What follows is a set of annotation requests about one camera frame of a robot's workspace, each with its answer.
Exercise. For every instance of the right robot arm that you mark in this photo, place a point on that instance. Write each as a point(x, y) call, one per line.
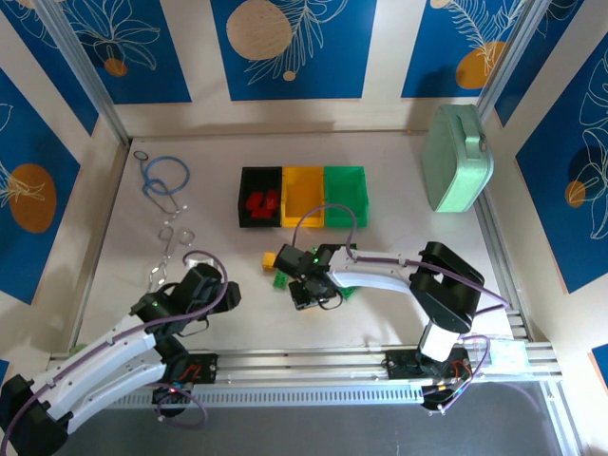
point(370, 278)

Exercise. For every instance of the red lego brick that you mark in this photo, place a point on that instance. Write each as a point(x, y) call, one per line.
point(272, 200)
point(260, 213)
point(254, 201)

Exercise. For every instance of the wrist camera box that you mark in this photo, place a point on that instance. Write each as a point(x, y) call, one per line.
point(233, 295)
point(304, 295)

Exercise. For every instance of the green lego brick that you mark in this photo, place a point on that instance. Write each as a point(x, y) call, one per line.
point(349, 293)
point(280, 281)

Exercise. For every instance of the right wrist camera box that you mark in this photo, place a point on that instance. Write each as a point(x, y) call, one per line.
point(304, 295)

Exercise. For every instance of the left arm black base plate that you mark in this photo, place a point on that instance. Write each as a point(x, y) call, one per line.
point(199, 368)

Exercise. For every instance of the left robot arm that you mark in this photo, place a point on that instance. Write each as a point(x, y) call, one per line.
point(95, 366)

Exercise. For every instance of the aluminium side rail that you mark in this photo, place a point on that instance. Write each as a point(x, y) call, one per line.
point(102, 228)
point(496, 247)

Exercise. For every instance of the yellow plastic bin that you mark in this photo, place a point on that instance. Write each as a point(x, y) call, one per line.
point(304, 195)

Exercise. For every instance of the green plastic bin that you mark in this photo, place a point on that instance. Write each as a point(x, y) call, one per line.
point(344, 190)

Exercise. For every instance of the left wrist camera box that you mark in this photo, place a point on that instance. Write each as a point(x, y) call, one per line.
point(233, 295)

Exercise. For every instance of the aluminium table rail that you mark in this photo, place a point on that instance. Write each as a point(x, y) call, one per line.
point(309, 363)

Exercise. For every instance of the light green object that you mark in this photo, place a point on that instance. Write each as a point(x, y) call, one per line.
point(76, 351)

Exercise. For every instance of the mint green carry case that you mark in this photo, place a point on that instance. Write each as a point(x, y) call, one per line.
point(451, 161)

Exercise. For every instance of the yellow rectangular lego brick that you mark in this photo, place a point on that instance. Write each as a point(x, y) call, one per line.
point(271, 260)

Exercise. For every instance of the metal forceps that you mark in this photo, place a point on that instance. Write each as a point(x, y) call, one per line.
point(165, 260)

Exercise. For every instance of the aluminium frame post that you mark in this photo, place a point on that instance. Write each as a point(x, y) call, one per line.
point(85, 71)
point(508, 57)

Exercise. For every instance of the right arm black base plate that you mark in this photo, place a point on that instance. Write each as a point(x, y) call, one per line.
point(401, 363)

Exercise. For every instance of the black plastic bin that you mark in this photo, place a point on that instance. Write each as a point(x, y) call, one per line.
point(254, 180)

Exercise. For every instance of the blue stethoscope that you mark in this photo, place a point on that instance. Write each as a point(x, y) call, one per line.
point(166, 159)

